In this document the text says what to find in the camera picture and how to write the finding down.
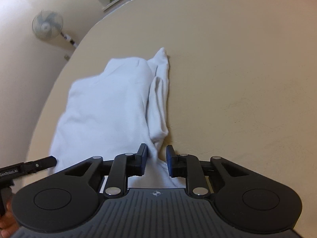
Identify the white long-sleeve shirt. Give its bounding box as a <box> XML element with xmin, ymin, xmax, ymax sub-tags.
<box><xmin>49</xmin><ymin>48</ymin><xmax>184</xmax><ymax>189</ymax></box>

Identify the person's left hand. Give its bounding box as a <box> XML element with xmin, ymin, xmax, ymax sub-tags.
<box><xmin>0</xmin><ymin>198</ymin><xmax>19</xmax><ymax>238</ymax></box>

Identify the white standing fan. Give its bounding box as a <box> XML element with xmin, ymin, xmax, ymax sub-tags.
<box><xmin>32</xmin><ymin>10</ymin><xmax>78</xmax><ymax>48</ymax></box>

